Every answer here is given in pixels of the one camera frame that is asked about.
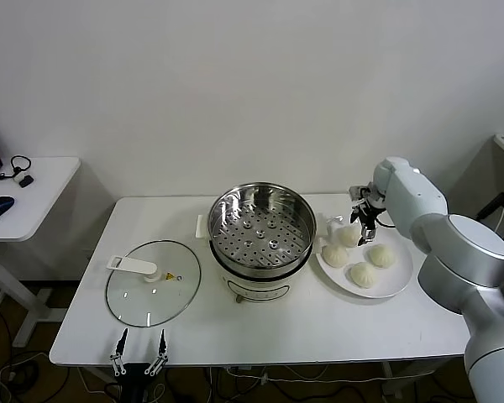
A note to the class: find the white steamed baozi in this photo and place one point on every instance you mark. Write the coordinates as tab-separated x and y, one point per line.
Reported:
363	275
335	256
345	237
381	256

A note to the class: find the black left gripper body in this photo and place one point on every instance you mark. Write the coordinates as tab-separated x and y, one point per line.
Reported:
136	375

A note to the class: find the white round plate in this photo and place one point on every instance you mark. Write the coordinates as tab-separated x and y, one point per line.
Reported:
386	285

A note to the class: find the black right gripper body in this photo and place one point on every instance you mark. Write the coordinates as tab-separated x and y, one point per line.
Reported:
367	214

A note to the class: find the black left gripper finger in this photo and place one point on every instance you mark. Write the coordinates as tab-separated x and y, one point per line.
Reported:
163	348
119	350

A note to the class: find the small black white dongle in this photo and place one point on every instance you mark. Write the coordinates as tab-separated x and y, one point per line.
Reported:
27	181

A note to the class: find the white electric cooker pot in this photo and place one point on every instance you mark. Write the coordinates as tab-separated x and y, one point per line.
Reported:
256	289

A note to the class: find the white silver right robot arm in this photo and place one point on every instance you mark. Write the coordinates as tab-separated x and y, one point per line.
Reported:
466	252

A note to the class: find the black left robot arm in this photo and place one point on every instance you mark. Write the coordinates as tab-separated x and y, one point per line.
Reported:
134	395

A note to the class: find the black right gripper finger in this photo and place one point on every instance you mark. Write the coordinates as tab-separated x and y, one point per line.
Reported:
367	235
354	217

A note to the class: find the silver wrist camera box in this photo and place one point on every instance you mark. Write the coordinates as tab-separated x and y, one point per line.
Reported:
355	193

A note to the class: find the white side table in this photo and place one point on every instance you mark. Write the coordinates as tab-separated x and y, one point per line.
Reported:
46	201

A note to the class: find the white table leg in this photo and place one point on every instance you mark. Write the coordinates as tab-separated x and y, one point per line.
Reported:
392	378

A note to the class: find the stainless steel steamer basket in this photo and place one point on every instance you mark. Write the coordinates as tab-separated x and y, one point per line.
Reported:
233	199

